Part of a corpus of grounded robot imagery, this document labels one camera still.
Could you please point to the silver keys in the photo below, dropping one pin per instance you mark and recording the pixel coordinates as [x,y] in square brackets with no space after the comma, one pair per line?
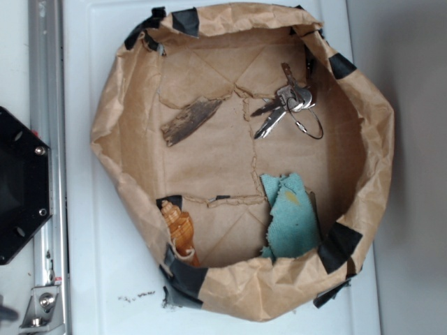
[291,98]

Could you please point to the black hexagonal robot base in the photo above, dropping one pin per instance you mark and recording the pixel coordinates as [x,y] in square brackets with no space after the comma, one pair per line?
[25,185]

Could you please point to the dark wood bark piece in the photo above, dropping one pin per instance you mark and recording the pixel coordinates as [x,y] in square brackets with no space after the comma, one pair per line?
[189,120]

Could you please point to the orange spiral seashell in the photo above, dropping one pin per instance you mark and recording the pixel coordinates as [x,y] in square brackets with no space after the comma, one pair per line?
[181,229]

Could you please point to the teal cloth scrap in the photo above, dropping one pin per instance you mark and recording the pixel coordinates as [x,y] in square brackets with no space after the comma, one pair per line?
[293,230]

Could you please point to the brown paper bag bin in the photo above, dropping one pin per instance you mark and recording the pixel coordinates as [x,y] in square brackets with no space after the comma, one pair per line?
[233,52]

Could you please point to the aluminium extrusion rail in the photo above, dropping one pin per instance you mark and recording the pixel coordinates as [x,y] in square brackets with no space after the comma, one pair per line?
[46,78]

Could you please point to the metal corner bracket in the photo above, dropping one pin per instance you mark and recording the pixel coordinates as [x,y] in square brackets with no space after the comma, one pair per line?
[44,312]

